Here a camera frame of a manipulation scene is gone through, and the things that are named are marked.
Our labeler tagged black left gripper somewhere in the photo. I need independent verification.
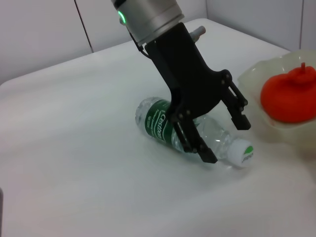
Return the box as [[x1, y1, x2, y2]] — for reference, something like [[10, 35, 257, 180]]
[[144, 22, 252, 164]]

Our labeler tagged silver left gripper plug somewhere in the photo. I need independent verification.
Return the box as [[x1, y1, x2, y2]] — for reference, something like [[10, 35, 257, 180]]
[[190, 25, 206, 41]]

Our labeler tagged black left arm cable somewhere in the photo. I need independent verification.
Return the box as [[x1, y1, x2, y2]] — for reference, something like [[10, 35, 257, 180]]
[[128, 29, 152, 60]]

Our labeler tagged green glass fruit bowl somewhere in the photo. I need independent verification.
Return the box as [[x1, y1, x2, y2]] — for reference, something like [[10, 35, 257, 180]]
[[237, 49, 316, 149]]

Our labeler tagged clear green-label water bottle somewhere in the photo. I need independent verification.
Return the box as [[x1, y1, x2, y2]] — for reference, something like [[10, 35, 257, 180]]
[[135, 96, 255, 169]]

